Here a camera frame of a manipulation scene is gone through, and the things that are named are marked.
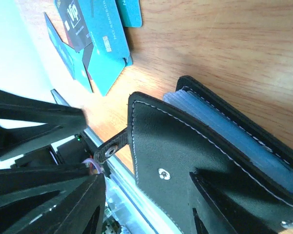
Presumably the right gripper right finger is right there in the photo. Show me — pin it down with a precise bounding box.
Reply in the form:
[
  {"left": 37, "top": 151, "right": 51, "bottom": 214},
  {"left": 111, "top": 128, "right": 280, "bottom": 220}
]
[{"left": 189, "top": 172, "right": 242, "bottom": 234}]

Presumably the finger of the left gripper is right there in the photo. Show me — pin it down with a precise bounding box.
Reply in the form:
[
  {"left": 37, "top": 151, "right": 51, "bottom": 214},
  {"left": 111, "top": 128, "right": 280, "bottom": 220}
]
[
  {"left": 0, "top": 90, "right": 87, "bottom": 158},
  {"left": 0, "top": 164, "right": 89, "bottom": 234}
]

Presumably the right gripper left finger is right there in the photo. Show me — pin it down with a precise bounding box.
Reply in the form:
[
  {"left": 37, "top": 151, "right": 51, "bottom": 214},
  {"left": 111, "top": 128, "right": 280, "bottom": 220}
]
[{"left": 2, "top": 174, "right": 105, "bottom": 234}]

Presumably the black leather card holder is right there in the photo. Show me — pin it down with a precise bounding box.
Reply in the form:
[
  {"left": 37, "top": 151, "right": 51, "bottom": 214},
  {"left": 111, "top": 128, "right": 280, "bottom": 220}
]
[{"left": 95, "top": 76, "right": 293, "bottom": 234}]

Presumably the blue card lower left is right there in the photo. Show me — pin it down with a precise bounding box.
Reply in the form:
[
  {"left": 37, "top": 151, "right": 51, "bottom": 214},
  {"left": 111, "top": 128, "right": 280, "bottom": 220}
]
[{"left": 43, "top": 12, "right": 74, "bottom": 78}]

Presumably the teal card long centre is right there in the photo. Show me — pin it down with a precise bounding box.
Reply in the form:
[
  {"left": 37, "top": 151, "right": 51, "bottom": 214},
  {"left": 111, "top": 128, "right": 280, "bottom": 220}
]
[{"left": 80, "top": 0, "right": 130, "bottom": 96}]

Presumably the black VIP card centre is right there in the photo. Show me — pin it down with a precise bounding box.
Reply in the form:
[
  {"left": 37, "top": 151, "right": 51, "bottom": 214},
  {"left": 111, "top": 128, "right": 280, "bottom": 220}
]
[{"left": 54, "top": 0, "right": 92, "bottom": 52}]

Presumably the teal card small lower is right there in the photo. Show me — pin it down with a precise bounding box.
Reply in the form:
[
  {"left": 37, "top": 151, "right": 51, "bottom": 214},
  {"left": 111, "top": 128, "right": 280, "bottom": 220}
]
[{"left": 116, "top": 0, "right": 143, "bottom": 28}]

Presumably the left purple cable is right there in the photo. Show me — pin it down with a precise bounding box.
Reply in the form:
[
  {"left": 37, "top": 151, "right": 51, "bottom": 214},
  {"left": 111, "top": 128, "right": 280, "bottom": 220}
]
[{"left": 84, "top": 157, "right": 105, "bottom": 175}]

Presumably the aluminium rail frame front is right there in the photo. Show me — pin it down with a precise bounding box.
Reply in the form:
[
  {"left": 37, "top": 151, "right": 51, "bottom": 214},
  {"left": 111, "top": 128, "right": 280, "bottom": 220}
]
[{"left": 51, "top": 89, "right": 184, "bottom": 234}]

